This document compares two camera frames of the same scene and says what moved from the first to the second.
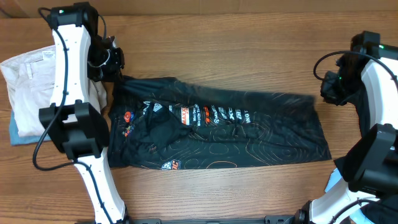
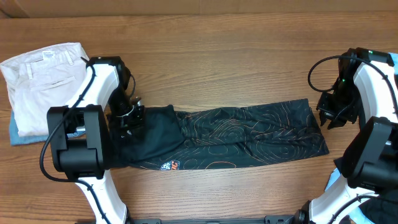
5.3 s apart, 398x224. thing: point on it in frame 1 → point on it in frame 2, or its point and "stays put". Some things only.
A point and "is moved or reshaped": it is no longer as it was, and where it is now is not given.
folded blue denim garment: (17, 140) stays put
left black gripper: (112, 73) → (137, 121)
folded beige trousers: (30, 79) stays put
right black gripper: (328, 93) → (328, 112)
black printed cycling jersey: (170, 123) is moved or reshaped
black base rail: (267, 219) stays put
